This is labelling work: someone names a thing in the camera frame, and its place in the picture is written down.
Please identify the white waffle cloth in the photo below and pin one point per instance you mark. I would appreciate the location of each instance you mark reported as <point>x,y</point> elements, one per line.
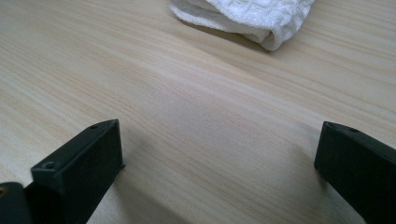
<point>249,18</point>

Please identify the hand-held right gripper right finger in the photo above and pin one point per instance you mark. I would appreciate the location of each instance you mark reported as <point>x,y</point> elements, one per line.
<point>358,168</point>

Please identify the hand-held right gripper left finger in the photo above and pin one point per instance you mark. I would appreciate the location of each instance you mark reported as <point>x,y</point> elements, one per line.
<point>77,161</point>

